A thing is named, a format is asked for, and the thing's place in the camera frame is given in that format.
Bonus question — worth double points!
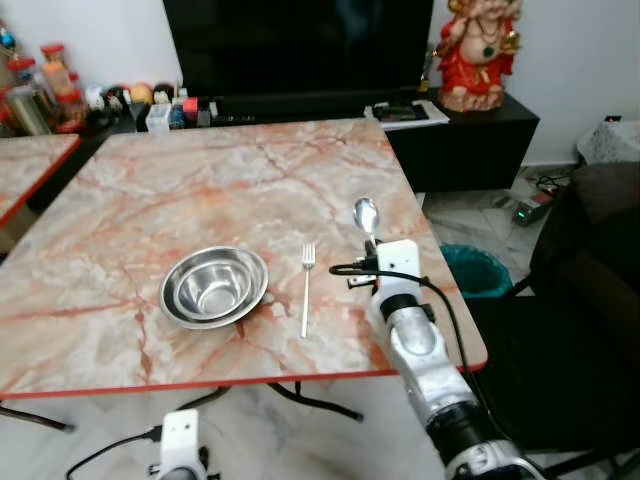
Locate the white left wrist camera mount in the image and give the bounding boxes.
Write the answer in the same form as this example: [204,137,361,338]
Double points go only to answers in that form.
[157,408,207,480]

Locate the black television cabinet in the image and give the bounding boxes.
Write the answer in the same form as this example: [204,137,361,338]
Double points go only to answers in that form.
[28,91,542,195]

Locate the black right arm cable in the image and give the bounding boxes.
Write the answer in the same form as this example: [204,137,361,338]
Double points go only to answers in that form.
[329,261,483,403]

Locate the teal waste bin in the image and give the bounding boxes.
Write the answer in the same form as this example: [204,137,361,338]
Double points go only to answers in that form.
[439,243,515,300]

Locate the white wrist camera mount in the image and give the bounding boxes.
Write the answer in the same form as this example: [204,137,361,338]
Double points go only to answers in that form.
[157,408,207,480]
[374,239,422,298]

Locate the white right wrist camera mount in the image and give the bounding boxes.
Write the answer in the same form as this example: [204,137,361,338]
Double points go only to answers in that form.
[374,239,422,298]

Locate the black chair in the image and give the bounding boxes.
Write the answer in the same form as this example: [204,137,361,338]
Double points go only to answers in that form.
[463,159,640,473]

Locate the steel spoon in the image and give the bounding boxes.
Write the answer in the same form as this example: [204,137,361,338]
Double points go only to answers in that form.
[354,197,382,241]

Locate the clear plastic container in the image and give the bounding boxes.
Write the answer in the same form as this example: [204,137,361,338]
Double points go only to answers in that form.
[144,102,174,134]

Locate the steel fork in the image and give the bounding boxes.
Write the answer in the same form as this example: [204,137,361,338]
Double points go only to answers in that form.
[300,241,317,340]

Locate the stainless steel bowl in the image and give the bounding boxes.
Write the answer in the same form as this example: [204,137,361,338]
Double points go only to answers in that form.
[158,245,271,331]

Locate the red and gold figurine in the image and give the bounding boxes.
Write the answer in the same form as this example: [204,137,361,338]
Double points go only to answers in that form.
[434,0,525,114]

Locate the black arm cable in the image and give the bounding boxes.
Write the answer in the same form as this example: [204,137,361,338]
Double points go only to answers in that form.
[64,427,162,480]
[329,261,483,403]

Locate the grey speckled stool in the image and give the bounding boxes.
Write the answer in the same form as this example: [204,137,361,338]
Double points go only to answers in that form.
[577,117,640,167]

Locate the small marble pattern side table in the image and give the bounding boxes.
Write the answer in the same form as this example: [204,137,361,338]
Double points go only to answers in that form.
[0,133,83,231]

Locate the power strip with green light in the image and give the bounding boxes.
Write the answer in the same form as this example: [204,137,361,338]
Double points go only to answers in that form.
[490,188,563,228]

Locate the black television screen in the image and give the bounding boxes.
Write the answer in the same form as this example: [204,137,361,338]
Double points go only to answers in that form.
[162,0,437,100]

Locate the white papers with black device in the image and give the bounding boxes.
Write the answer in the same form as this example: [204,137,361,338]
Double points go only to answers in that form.
[364,99,452,130]

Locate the marble pattern table red edge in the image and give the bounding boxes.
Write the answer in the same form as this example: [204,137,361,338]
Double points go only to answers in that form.
[0,117,490,433]

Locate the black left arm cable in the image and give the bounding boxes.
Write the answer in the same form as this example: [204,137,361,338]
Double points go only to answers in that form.
[64,427,162,480]

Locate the red lidded clear jar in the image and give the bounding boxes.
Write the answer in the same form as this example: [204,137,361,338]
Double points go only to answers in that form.
[40,42,81,103]

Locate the metal canister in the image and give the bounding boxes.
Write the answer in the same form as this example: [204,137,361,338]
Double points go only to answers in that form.
[4,85,53,137]

